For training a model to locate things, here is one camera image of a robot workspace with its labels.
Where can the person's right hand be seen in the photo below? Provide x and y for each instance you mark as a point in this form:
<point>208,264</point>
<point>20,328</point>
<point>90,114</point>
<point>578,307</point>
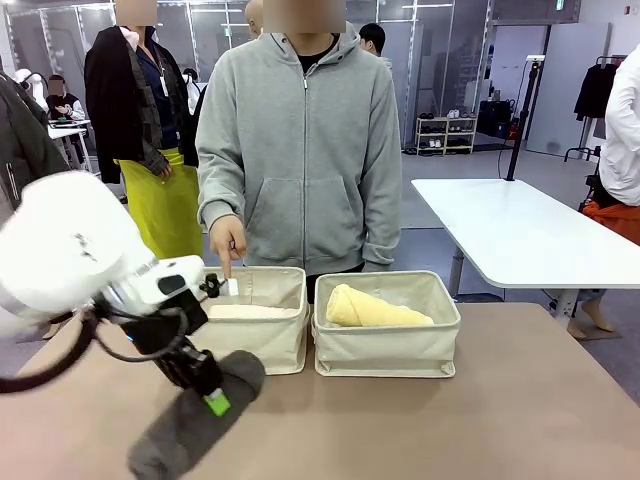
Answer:
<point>227,240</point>

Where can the yellow towel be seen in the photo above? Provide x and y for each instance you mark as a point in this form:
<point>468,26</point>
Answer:
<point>370,307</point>

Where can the seated person with dark vest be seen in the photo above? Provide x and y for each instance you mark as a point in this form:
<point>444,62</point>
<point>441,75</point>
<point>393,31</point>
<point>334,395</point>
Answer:
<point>62,100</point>

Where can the small white desk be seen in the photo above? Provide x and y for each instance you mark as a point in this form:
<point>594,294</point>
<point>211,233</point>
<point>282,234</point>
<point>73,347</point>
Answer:
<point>70,125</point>

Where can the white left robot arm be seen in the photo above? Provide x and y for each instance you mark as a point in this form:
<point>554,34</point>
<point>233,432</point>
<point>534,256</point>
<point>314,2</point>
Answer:
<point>65,250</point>

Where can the black tripod pole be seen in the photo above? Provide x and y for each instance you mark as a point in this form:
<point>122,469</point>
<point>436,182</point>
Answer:
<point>522,115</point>

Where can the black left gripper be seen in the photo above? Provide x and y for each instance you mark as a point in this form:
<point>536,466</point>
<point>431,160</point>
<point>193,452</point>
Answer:
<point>160,335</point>

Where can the black clothes rack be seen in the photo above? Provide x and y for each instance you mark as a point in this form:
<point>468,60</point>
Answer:
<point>580,150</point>

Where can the person in grey hoodie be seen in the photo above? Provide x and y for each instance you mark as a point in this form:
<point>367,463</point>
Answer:
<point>300,150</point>

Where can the black-haired person in grey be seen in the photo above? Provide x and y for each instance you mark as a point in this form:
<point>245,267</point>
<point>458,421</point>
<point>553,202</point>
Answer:
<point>372,37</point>

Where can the pale pink towel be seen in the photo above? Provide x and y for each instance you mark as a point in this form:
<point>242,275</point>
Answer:
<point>255,311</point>

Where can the black cases stack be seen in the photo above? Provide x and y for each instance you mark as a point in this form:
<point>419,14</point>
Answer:
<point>495,120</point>

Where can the person in yellow skirt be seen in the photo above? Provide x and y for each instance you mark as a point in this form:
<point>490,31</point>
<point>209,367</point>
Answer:
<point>160,200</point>

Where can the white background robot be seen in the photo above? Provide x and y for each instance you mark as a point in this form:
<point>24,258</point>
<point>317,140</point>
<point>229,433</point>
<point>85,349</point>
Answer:
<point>27,82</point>

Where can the white table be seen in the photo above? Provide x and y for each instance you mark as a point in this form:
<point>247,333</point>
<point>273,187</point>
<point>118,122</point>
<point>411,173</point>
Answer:
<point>525,230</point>

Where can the person in dark green jacket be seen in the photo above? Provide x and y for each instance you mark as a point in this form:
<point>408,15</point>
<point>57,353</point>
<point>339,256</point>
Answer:
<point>25,145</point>

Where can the orange garment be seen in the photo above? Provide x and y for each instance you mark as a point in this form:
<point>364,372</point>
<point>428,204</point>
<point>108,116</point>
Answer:
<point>615,220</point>

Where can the person in white clothes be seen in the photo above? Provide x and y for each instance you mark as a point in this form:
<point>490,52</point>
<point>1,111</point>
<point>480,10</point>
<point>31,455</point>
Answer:
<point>625,115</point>

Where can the grey towel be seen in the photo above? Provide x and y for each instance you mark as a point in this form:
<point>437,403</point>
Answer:
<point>170,440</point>

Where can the white fabric basket with rivets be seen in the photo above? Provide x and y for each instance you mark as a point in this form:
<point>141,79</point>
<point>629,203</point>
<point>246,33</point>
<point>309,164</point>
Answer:
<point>385,350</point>

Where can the black hanging garment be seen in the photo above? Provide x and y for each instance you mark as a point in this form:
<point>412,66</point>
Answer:
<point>595,90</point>

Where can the person's right forearm grey sleeve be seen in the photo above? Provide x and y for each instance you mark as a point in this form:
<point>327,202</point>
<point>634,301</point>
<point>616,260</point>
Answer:
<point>215,195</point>

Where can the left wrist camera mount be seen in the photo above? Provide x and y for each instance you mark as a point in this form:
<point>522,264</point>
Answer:
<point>232,287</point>

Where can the bald person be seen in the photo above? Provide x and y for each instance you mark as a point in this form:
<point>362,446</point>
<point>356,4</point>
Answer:
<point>254,17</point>

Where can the wooden shoe rack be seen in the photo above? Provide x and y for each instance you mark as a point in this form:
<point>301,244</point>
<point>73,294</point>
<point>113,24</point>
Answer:
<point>445,135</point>

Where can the person's left forearm grey sleeve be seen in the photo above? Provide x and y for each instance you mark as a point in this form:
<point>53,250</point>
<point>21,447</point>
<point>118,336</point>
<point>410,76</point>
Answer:
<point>385,215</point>

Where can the wide white fabric basket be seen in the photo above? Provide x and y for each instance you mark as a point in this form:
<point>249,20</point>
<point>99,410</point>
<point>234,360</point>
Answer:
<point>270,345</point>

